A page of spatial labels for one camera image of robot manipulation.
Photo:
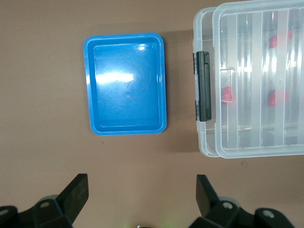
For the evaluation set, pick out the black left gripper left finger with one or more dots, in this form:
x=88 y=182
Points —
x=69 y=202

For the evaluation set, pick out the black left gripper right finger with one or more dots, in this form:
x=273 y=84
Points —
x=209 y=204

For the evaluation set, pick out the small red block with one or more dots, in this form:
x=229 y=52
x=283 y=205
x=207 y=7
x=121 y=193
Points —
x=274 y=41
x=226 y=93
x=273 y=98

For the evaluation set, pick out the black box latch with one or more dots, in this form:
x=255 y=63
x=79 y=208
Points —
x=204 y=90

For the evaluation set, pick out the clear plastic box lid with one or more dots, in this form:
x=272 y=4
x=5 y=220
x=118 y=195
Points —
x=251 y=71

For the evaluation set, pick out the clear plastic storage box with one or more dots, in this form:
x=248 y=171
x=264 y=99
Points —
x=206 y=28

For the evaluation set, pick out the blue plastic tray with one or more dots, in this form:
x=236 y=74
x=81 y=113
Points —
x=126 y=111

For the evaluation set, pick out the brown table cover sheet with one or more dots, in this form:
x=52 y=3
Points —
x=47 y=95

